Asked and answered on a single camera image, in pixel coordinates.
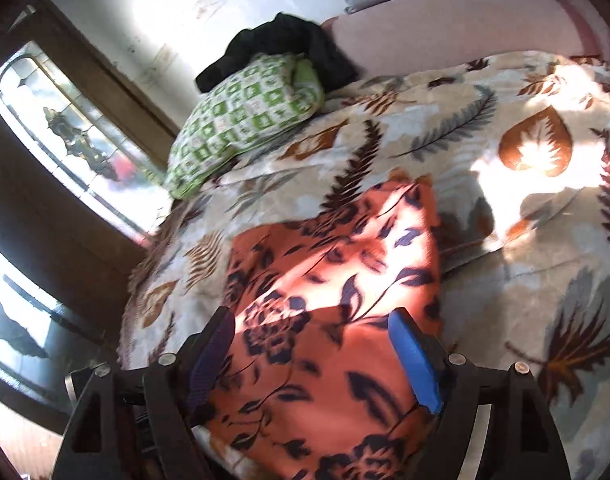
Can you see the patterned glass window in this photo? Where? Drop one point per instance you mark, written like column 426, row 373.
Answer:
column 15, row 320
column 50, row 110

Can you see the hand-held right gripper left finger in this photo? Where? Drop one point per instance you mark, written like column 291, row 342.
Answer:
column 212, row 355

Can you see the wooden glass door cabinet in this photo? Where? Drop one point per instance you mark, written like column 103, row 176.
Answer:
column 60, row 240

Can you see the black cloth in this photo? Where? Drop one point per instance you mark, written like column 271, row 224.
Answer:
column 285, row 35

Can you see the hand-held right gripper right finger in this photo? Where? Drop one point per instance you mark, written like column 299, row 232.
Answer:
column 415, row 360

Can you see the green white patterned pillow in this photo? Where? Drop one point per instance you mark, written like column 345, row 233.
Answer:
column 225, row 115

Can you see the leaf print plush blanket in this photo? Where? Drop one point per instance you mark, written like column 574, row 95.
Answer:
column 485, row 260

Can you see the orange floral cloth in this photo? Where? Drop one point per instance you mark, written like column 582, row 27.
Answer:
column 310, row 285

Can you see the pink headboard cushion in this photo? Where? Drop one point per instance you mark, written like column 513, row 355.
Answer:
column 435, row 30

